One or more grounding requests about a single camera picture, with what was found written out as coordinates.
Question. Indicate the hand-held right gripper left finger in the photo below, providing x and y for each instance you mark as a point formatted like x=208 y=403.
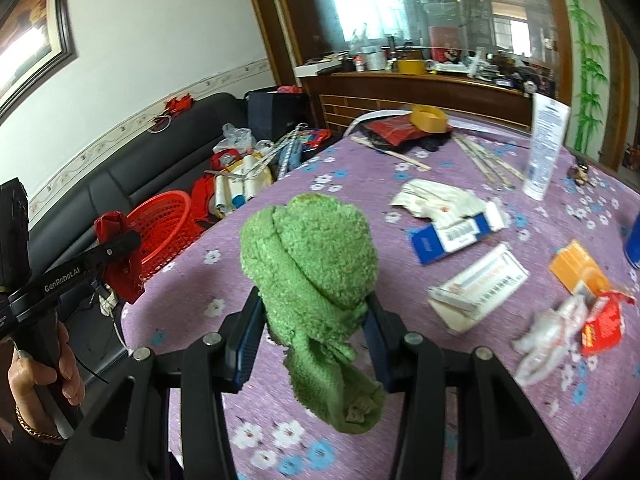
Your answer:
x=245 y=340

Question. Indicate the clear plastic wrapper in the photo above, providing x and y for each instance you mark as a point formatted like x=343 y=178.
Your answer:
x=545 y=335

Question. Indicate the yellow tape roll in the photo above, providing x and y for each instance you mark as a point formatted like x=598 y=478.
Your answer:
x=429 y=119

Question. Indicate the red ribbon decoration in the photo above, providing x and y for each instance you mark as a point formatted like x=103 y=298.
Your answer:
x=179 y=104

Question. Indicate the wooden cabinet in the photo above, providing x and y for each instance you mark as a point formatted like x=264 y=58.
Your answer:
x=425 y=92

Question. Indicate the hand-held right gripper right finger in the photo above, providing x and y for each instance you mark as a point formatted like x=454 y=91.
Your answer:
x=382 y=345

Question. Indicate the framed horse painting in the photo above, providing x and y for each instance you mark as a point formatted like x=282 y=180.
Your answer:
x=30 y=35

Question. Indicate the yellow bag with white rolls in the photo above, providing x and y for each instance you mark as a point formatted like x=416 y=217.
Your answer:
x=237 y=187

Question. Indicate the black paper bag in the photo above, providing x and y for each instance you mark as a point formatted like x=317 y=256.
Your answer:
x=275 y=115

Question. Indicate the clear plastic bag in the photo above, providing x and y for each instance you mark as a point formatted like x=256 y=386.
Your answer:
x=235 y=137

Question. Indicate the small dark keys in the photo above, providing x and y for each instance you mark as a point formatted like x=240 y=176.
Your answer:
x=580 y=172

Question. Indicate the white flat box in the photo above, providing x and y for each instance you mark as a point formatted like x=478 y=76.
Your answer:
x=320 y=67

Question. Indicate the purple floral tablecloth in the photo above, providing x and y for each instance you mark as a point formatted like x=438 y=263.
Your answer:
x=450 y=410

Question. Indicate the green fuzzy cloth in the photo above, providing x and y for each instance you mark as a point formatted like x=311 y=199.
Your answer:
x=310 y=260

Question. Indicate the white folded paper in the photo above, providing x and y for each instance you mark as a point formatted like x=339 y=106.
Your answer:
x=457 y=320

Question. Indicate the red gift box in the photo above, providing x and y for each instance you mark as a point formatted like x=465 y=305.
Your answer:
x=447 y=45

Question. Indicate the glass partition panel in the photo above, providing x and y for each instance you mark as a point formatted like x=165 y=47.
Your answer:
x=440 y=5

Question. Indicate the white paper strip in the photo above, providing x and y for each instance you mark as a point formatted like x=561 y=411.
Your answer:
x=370 y=119

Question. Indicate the blue white cigarette box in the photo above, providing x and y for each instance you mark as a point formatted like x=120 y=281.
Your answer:
x=450 y=240

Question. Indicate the flat wooden stick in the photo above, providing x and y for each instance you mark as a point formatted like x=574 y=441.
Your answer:
x=390 y=154

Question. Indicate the red plastic bag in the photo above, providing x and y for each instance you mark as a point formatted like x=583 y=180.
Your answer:
x=122 y=280

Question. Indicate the bundle of bamboo rulers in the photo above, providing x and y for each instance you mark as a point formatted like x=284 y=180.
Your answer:
x=487 y=160

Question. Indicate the red snack packet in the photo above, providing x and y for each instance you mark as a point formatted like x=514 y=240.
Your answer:
x=605 y=325

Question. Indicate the dark red foil bag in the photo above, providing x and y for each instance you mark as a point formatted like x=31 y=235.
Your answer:
x=395 y=127

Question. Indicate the white power strip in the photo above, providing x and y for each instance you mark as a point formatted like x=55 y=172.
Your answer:
x=106 y=304

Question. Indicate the white medicine box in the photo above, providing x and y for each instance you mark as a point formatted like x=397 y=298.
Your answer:
x=480 y=282

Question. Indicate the orange cardboard box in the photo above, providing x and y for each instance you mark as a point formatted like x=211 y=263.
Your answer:
x=575 y=262

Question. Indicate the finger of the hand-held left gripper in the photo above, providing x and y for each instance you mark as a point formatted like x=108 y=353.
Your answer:
x=120 y=248

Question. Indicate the bamboo wall painting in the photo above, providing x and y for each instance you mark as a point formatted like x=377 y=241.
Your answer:
x=590 y=60

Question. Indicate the white measuring sticks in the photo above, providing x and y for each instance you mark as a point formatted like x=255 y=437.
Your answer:
x=287 y=152

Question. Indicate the blue red printed package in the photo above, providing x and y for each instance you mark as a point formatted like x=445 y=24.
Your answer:
x=312 y=140

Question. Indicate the metal pot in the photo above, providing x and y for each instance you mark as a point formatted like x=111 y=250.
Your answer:
x=372 y=59

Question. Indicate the white standing tube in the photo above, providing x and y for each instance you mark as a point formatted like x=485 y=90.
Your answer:
x=545 y=145

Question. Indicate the yellow box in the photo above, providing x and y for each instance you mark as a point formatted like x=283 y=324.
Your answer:
x=411 y=66

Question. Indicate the red bag on black cloth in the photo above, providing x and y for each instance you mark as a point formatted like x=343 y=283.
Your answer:
x=430 y=142

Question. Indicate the black leather sofa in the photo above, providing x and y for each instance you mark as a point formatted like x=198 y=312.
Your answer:
x=150 y=165

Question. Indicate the red plastic basket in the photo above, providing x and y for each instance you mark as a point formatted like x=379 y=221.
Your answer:
x=167 y=230

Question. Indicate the person's left hand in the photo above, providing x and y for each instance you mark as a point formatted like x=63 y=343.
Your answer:
x=72 y=370

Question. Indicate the white printed paper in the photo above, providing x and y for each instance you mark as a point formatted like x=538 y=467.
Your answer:
x=440 y=197

